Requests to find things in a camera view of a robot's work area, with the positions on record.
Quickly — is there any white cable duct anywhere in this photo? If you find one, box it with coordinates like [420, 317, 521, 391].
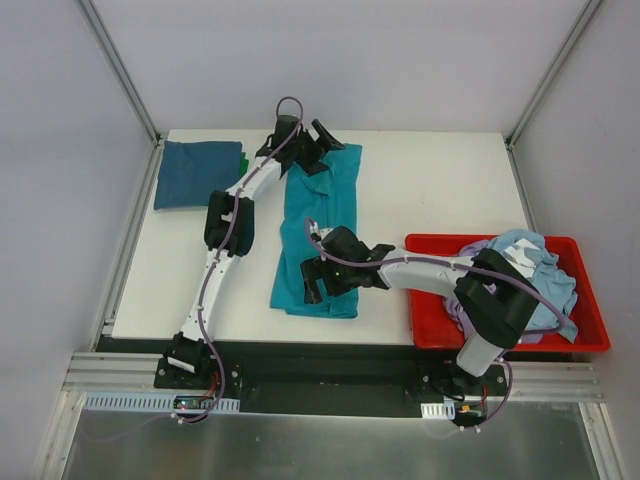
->
[420, 401, 456, 420]
[84, 392, 240, 416]

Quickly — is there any right aluminium frame post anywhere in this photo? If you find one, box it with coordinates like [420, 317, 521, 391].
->
[505, 0, 606, 151]

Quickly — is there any left aluminium frame post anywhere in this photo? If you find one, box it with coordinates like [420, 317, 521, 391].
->
[77, 0, 164, 146]

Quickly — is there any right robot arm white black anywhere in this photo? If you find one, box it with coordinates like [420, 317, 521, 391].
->
[300, 221, 540, 398]

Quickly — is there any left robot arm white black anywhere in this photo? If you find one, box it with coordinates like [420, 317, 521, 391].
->
[163, 114, 346, 389]

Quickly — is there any light blue t shirt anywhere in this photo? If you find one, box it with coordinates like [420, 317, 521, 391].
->
[487, 229, 579, 343]

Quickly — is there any aluminium frame post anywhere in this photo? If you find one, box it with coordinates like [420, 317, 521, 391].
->
[77, 0, 164, 146]
[505, 0, 606, 151]

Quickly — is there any red plastic bin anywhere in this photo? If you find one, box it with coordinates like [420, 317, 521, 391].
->
[405, 233, 610, 353]

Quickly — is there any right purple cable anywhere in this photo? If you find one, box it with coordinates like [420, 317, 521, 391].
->
[303, 215, 569, 441]

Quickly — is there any folded green t shirt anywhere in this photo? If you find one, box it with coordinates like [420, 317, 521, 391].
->
[239, 152, 249, 177]

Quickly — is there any right white cable duct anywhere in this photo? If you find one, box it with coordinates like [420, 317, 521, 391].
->
[420, 401, 456, 420]

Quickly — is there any aluminium rail front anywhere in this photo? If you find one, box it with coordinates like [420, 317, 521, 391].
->
[63, 352, 601, 402]

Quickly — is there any left white cable duct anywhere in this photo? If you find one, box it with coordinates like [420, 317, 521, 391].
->
[84, 392, 240, 416]

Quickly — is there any lavender t shirt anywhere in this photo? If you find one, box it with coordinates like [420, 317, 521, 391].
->
[444, 240, 538, 348]

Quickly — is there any folded dark blue t shirt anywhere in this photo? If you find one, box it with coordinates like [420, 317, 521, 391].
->
[153, 141, 243, 210]

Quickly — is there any teal t shirt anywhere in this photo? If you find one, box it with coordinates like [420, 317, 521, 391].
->
[269, 143, 364, 320]

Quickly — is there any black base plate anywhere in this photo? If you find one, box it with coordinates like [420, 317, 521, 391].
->
[97, 337, 508, 420]

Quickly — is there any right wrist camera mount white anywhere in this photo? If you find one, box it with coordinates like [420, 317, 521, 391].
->
[309, 222, 332, 243]

